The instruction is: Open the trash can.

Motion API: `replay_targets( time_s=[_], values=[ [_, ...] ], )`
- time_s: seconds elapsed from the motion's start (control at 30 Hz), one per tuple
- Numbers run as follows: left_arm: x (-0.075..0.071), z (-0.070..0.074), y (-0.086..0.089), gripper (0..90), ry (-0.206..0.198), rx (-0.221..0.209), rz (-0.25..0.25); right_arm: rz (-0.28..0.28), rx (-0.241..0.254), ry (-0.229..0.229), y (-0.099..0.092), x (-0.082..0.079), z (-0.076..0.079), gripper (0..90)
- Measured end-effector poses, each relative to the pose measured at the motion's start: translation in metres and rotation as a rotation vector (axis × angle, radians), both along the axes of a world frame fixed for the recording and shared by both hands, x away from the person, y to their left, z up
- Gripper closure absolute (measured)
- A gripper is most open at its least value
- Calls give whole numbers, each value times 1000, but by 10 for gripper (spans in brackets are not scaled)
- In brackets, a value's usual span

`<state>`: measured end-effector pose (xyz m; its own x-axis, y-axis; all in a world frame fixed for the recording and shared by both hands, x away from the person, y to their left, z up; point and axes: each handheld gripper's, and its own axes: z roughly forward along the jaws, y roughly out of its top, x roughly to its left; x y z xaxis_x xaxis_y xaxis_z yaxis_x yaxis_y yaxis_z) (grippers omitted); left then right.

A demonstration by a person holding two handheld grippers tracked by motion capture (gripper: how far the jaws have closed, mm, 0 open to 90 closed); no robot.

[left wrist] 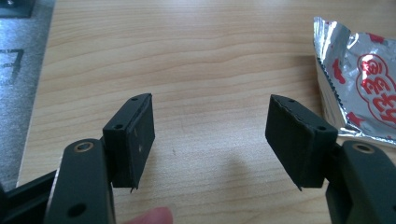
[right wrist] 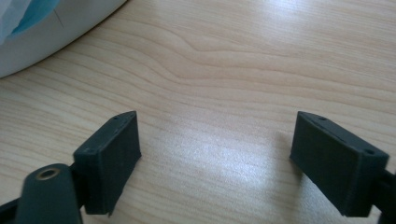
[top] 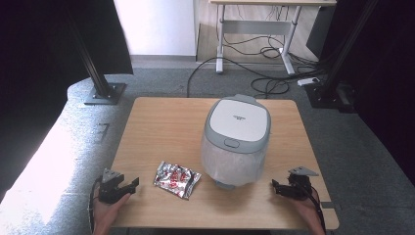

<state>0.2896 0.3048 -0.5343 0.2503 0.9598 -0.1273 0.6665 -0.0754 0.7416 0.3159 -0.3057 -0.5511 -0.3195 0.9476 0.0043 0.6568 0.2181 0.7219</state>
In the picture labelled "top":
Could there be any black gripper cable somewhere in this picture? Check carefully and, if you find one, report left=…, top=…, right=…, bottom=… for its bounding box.
left=87, top=175, right=103, bottom=233
left=301, top=182, right=328, bottom=235

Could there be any black metal stand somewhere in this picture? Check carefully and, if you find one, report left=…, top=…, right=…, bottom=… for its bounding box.
left=304, top=0, right=381, bottom=110
left=67, top=8, right=127, bottom=106

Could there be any white frame desk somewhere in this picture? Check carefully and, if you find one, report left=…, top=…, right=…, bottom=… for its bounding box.
left=208, top=0, right=338, bottom=76

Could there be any white power strip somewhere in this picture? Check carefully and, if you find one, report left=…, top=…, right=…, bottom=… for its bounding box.
left=297, top=76, right=321, bottom=87

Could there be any white bin with grey lid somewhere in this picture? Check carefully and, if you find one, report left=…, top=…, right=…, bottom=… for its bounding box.
left=200, top=93, right=273, bottom=191

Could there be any coiled black floor cable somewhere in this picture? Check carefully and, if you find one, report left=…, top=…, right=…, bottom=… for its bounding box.
left=250, top=76, right=291, bottom=99

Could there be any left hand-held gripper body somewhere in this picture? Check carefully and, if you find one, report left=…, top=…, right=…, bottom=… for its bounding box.
left=98, top=167, right=127, bottom=206

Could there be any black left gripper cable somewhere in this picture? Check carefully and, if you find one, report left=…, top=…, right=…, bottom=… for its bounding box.
left=87, top=175, right=103, bottom=233

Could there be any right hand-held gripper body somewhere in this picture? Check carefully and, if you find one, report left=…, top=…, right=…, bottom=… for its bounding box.
left=286, top=165, right=320, bottom=201

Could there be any silver red foil wrapper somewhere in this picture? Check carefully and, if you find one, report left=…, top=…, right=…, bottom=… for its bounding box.
left=153, top=160, right=203, bottom=201

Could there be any tangle of cables under desk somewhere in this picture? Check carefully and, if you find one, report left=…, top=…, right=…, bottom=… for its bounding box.
left=224, top=4, right=319, bottom=68

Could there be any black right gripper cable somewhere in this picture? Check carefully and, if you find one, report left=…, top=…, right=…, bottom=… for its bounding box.
left=301, top=182, right=328, bottom=235

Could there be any long black floor cable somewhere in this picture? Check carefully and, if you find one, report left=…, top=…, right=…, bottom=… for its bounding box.
left=186, top=56, right=314, bottom=99

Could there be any translucent plastic bin bag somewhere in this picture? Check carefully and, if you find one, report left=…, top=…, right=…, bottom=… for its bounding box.
left=200, top=132, right=267, bottom=188

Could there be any dark curtain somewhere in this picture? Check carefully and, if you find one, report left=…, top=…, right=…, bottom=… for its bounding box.
left=321, top=0, right=415, bottom=187
left=0, top=0, right=134, bottom=202

